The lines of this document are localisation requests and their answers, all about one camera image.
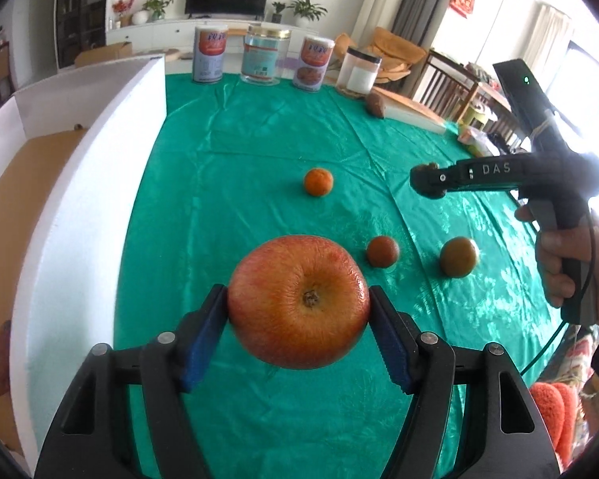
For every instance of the orange lounge chair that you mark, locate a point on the orange lounge chair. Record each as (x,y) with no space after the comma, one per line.
(399,55)

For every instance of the large red apple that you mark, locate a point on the large red apple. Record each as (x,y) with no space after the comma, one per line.
(289,309)

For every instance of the clear glass jar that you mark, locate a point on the clear glass jar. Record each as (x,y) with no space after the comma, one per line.
(264,55)

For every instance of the small orange tangerine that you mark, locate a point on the small orange tangerine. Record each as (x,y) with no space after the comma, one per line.
(319,182)

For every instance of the small dark potted plant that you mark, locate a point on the small dark potted plant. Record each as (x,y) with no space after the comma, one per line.
(278,11)

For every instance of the white plastic bag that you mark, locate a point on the white plastic bag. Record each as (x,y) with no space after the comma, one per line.
(476,142)

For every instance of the large green potted plant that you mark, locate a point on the large green potted plant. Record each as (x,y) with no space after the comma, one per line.
(305,10)

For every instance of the white television cabinet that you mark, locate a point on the white television cabinet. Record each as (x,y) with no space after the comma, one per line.
(154,32)

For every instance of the cardboard box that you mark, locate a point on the cardboard box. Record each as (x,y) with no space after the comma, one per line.
(102,54)

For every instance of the white jar black lid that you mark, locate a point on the white jar black lid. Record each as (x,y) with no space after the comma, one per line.
(359,72)

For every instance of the dark wooden slatted chair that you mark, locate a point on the dark wooden slatted chair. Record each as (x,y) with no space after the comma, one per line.
(444,85)

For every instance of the white round vase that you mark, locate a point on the white round vase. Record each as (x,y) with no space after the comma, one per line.
(141,17)

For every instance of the dark glass display cabinet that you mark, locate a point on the dark glass display cabinet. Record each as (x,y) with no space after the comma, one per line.
(80,10)

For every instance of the green satin tablecloth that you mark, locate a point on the green satin tablecloth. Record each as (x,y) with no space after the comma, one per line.
(259,159)

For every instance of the leafy potted plant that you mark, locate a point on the leafy potted plant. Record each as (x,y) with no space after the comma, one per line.
(157,7)

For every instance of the white sheer curtain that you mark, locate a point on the white sheer curtain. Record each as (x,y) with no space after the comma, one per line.
(546,40)

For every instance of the green-brown round fruit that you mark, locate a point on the green-brown round fruit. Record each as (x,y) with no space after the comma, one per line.
(459,258)

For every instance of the grey curtain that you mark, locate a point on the grey curtain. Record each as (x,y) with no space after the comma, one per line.
(429,0)

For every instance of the white foam box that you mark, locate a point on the white foam box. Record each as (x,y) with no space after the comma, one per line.
(105,184)

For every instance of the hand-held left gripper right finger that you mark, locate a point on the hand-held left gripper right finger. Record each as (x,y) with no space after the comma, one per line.
(394,349)

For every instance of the red label tin can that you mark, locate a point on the red label tin can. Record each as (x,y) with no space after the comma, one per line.
(313,65)
(209,55)

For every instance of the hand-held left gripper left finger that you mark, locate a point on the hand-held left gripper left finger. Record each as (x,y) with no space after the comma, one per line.
(204,339)

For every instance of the person's right hand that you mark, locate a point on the person's right hand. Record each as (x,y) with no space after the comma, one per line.
(551,269)

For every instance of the floral cloth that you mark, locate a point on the floral cloth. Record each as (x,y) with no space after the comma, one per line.
(576,354)

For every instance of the small red-brown fruit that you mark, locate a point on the small red-brown fruit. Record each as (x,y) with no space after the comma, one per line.
(383,251)

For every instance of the red flower bouquet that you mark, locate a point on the red flower bouquet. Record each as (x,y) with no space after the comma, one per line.
(123,7)

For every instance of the orange fluffy towel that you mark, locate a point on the orange fluffy towel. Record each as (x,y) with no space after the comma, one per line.
(554,419)

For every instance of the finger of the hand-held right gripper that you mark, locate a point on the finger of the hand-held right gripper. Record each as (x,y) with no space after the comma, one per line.
(427,183)

